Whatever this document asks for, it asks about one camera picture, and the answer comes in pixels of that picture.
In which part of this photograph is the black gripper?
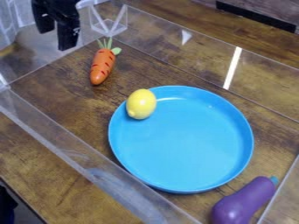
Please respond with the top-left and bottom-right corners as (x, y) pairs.
(32, 0), (80, 51)

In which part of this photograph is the orange toy carrot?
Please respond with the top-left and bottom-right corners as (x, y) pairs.
(90, 38), (122, 85)

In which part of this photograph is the yellow toy lemon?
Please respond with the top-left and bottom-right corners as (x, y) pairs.
(126, 88), (156, 120)

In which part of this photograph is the blue round plate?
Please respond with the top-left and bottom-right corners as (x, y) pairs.
(108, 86), (255, 193)

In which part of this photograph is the purple toy eggplant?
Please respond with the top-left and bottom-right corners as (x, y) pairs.
(211, 176), (279, 224)

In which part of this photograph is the clear acrylic enclosure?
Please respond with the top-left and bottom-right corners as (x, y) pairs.
(0, 0), (299, 224)

